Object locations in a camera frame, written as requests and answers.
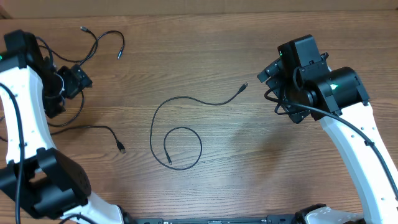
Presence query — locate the short black usb cable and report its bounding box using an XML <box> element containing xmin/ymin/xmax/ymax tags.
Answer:
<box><xmin>35</xmin><ymin>26</ymin><xmax>126</xmax><ymax>65</ymax></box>

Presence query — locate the black base frame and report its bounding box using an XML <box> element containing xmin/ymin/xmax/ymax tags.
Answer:
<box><xmin>118</xmin><ymin>203</ymin><xmax>371</xmax><ymax>224</ymax></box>

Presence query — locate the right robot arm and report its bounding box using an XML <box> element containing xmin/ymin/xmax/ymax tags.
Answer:
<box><xmin>258</xmin><ymin>35</ymin><xmax>397</xmax><ymax>223</ymax></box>

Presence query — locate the right camera black cable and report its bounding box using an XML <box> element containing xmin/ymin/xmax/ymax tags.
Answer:
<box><xmin>264</xmin><ymin>65</ymin><xmax>398</xmax><ymax>203</ymax></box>

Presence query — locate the long thin black cable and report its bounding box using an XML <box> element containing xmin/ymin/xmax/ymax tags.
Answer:
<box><xmin>149</xmin><ymin>82</ymin><xmax>249</xmax><ymax>171</ymax></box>

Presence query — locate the thick black usb cable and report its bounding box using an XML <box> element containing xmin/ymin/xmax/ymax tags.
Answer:
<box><xmin>0</xmin><ymin>90</ymin><xmax>127</xmax><ymax>155</ymax></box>

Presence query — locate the left camera black cable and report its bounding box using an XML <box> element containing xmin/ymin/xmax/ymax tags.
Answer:
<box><xmin>0</xmin><ymin>82</ymin><xmax>94</xmax><ymax>224</ymax></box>

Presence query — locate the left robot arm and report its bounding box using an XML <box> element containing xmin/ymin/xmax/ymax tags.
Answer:
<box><xmin>1</xmin><ymin>30</ymin><xmax>132</xmax><ymax>223</ymax></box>

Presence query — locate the camera black cable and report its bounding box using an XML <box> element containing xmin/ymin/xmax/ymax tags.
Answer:
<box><xmin>0</xmin><ymin>82</ymin><xmax>94</xmax><ymax>224</ymax></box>
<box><xmin>264</xmin><ymin>65</ymin><xmax>398</xmax><ymax>203</ymax></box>

